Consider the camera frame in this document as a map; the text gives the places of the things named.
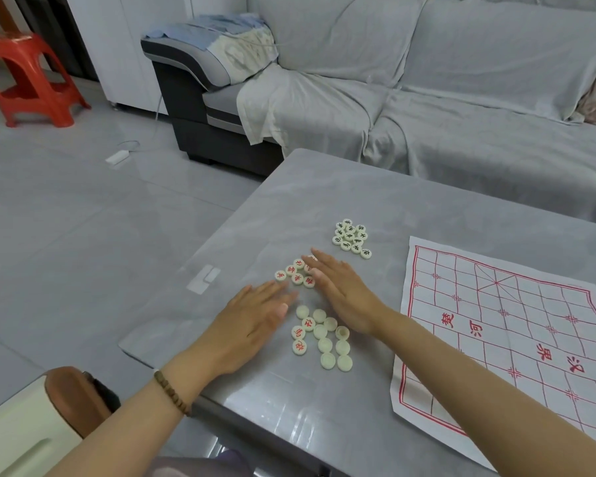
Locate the white cabinet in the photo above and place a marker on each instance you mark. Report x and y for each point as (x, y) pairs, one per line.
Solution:
(129, 49)

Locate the white power adapter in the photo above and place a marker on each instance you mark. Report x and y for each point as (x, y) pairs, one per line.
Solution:
(117, 157)

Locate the red plastic stool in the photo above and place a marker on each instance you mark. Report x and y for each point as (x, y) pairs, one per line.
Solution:
(27, 76)

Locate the person's left forearm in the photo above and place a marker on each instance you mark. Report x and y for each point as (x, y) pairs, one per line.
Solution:
(139, 432)

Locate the person's right forearm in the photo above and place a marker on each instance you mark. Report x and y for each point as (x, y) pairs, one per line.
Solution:
(486, 397)

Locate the grey and black sofa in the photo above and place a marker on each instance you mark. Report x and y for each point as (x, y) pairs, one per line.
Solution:
(188, 104)

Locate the white tape strip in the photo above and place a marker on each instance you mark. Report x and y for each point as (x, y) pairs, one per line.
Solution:
(203, 279)

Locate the person's left thumb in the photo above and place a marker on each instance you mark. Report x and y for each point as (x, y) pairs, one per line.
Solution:
(279, 314)

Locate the white red-lined paper chessboard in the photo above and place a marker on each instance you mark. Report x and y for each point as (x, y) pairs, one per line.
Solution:
(516, 342)

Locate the pile of mostly blank cream pieces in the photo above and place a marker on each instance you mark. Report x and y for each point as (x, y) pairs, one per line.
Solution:
(325, 340)

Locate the person's right hand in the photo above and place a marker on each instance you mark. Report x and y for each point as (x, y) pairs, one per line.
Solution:
(350, 298)

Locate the cluster of black-marked chess pieces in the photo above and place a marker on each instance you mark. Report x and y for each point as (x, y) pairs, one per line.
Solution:
(351, 237)

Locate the cluster of red-marked chess pieces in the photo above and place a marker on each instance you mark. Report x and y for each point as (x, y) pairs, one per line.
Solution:
(294, 273)

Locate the brown and cream chair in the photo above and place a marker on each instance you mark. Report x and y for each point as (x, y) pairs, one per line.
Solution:
(39, 427)

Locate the blue and cream crumpled cloth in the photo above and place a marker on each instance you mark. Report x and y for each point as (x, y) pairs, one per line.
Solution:
(228, 42)

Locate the light grey sofa cover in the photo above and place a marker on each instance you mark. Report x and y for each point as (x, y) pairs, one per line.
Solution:
(452, 104)

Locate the person's left hand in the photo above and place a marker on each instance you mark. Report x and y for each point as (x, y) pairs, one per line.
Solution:
(241, 330)

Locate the person's right fingers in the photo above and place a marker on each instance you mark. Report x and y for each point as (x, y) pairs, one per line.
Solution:
(328, 268)

